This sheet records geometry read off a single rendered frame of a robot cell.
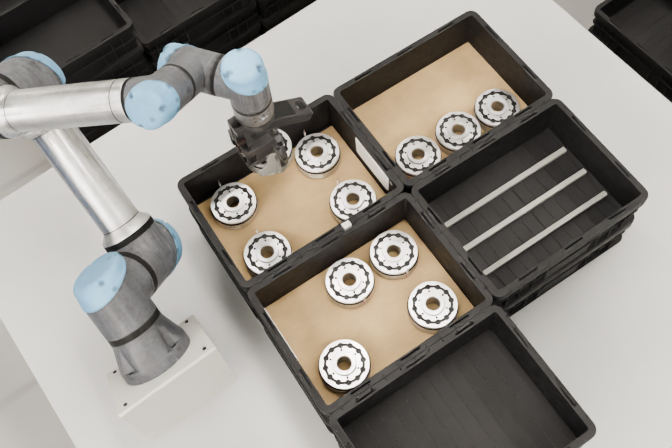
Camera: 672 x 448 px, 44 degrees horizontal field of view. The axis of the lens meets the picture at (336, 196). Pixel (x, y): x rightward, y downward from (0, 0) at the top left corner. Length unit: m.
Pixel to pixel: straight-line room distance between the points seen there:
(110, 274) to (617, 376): 1.07
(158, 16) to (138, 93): 1.47
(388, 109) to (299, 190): 0.29
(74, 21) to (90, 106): 1.31
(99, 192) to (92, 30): 1.06
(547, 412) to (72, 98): 1.06
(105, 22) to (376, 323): 1.40
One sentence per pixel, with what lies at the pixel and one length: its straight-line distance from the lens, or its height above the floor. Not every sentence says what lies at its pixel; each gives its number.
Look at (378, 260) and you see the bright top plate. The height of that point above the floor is 0.86.
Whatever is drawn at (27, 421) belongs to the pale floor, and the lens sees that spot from 2.76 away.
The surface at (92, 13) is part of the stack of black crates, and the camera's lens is 2.74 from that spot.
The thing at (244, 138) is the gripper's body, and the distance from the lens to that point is 1.58.
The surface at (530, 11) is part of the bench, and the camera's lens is 2.32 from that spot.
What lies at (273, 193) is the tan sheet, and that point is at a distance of 1.87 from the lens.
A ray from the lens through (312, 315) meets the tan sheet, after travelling 1.75.
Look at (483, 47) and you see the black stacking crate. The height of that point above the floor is 0.86.
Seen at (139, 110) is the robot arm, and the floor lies 1.39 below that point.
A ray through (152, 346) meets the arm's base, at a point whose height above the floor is 0.94.
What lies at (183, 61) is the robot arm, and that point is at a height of 1.35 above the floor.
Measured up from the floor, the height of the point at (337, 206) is 0.86.
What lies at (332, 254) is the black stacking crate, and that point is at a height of 0.88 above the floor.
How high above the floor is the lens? 2.48
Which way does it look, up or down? 63 degrees down
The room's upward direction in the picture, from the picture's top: 8 degrees counter-clockwise
